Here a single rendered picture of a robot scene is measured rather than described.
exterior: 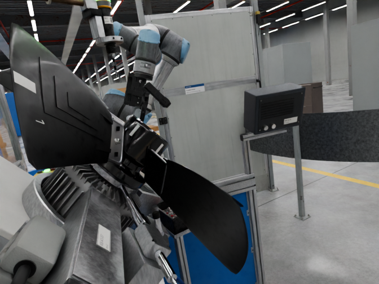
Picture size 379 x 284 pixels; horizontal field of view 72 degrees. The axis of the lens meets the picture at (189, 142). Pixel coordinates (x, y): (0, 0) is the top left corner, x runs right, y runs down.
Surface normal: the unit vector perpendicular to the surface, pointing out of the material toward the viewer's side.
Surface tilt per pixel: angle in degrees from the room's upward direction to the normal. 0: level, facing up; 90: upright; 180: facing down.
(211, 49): 89
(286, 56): 90
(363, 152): 90
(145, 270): 102
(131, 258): 42
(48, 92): 79
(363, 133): 90
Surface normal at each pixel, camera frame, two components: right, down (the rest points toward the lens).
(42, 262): 0.50, -0.15
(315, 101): 0.51, 0.10
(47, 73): 0.92, -0.37
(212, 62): 0.28, 0.14
